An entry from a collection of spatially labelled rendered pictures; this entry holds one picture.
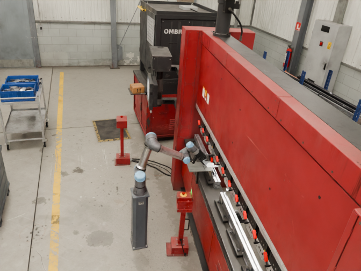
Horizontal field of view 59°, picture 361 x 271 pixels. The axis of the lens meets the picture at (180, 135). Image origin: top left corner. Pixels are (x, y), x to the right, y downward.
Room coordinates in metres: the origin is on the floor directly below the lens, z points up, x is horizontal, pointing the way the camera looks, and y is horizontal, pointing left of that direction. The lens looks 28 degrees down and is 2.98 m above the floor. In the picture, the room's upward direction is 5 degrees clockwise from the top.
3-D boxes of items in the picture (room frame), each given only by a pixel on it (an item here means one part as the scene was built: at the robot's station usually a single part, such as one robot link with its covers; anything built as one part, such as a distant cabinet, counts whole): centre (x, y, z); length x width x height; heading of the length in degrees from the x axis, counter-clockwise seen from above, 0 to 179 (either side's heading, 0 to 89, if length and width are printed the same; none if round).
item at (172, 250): (2.69, -0.07, 0.06); 0.25 x 0.20 x 0.12; 96
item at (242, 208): (2.06, -0.59, 1.26); 0.15 x 0.09 x 0.17; 12
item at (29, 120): (4.96, 2.71, 0.47); 0.90 x 0.66 x 0.95; 19
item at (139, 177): (2.74, 0.39, 0.94); 0.13 x 0.12 x 0.14; 11
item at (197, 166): (2.98, -0.24, 1.00); 0.26 x 0.18 x 0.01; 102
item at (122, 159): (4.41, 0.92, 0.41); 0.25 x 0.20 x 0.83; 102
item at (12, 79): (5.19, 2.79, 0.92); 0.50 x 0.36 x 0.18; 109
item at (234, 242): (2.01, -0.54, 0.89); 0.30 x 0.05 x 0.03; 12
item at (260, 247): (1.67, -0.67, 1.26); 0.15 x 0.09 x 0.17; 12
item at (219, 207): (2.41, -0.46, 0.89); 0.30 x 0.05 x 0.03; 12
